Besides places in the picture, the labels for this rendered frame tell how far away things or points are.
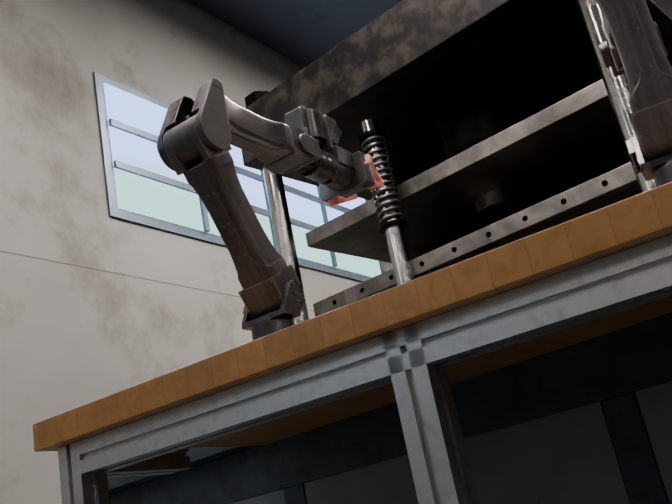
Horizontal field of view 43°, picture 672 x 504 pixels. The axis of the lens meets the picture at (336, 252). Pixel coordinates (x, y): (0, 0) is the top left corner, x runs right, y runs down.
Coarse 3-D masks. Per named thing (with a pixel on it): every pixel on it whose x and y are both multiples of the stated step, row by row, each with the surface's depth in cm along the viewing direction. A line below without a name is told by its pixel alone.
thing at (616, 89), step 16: (576, 0) 215; (592, 0) 211; (592, 16) 210; (592, 32) 210; (592, 48) 210; (608, 80) 205; (624, 80) 203; (608, 96) 206; (624, 96) 202; (624, 112) 201; (624, 128) 201; (272, 176) 280; (640, 176) 197; (272, 192) 278; (272, 208) 277; (288, 224) 275; (288, 240) 273; (288, 256) 271; (304, 320) 264
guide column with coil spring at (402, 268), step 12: (372, 120) 258; (372, 156) 254; (384, 180) 251; (384, 192) 250; (396, 204) 250; (384, 216) 248; (396, 216) 248; (396, 228) 246; (396, 240) 245; (396, 252) 244; (408, 252) 246; (396, 264) 243; (408, 264) 243; (396, 276) 243; (408, 276) 242
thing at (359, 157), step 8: (360, 152) 157; (336, 160) 153; (360, 160) 157; (336, 168) 153; (344, 168) 155; (360, 168) 156; (336, 176) 153; (344, 176) 155; (352, 176) 157; (360, 176) 156; (368, 176) 156; (320, 184) 161; (328, 184) 154; (336, 184) 155; (344, 184) 156; (352, 184) 157; (360, 184) 156; (328, 192) 159; (336, 192) 158; (344, 192) 158
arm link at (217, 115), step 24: (216, 96) 125; (168, 120) 126; (216, 120) 123; (240, 120) 132; (264, 120) 138; (216, 144) 121; (240, 144) 135; (264, 144) 137; (288, 144) 140; (288, 168) 146
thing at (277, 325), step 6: (276, 318) 122; (282, 318) 123; (258, 324) 122; (264, 324) 121; (270, 324) 121; (276, 324) 121; (282, 324) 122; (288, 324) 122; (252, 330) 123; (258, 330) 122; (264, 330) 121; (270, 330) 121; (276, 330) 121; (252, 336) 123; (258, 336) 121
